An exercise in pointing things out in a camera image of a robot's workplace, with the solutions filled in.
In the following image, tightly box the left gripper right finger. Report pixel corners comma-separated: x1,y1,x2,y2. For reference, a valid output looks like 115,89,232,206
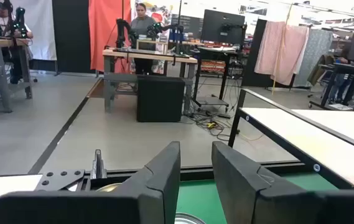
211,141,354,224

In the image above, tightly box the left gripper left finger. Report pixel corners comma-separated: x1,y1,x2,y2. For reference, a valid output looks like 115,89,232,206
0,141,181,224

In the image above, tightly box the teal can yellow print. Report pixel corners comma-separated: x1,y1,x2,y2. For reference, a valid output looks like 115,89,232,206
174,212,208,224

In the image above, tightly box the small wooden shelf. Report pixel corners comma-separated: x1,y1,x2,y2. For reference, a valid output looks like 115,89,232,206
135,39,169,54

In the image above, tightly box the grey metal clamp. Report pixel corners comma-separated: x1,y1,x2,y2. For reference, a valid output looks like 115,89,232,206
90,149,108,180

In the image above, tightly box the black box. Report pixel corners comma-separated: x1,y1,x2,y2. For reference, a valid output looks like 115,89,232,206
136,75,186,123

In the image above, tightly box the person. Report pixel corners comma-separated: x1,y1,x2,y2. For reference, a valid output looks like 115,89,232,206
328,42,354,105
129,2,158,75
0,0,34,85

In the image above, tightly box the black partition panel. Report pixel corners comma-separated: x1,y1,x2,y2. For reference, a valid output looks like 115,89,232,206
241,18,269,88

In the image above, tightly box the pink cloth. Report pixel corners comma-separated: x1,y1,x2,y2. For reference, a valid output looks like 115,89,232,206
254,20,310,87

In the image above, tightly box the black desk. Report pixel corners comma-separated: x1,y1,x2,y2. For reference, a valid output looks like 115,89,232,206
191,45,240,119
308,63,354,111

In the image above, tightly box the grey patterned cloth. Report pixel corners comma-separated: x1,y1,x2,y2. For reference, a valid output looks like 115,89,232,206
292,28,334,88

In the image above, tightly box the black curtain panel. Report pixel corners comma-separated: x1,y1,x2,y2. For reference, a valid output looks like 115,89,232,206
51,0,96,75

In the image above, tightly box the white curtain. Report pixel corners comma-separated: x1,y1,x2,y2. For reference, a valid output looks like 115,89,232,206
10,0,58,62

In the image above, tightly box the red curtain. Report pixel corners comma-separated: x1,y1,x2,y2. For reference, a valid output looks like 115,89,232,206
88,0,133,74

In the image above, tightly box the black bolted corner bracket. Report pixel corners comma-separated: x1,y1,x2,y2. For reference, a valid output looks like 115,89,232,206
34,169,86,192

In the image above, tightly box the black table frame rail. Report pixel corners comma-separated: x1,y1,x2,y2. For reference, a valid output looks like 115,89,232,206
39,161,302,191

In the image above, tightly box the tangled cable bundle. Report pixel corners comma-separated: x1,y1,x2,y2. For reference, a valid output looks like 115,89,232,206
185,104,266,142

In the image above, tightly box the wooden shelf black frame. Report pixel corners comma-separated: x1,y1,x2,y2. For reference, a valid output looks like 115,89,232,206
228,88,354,190

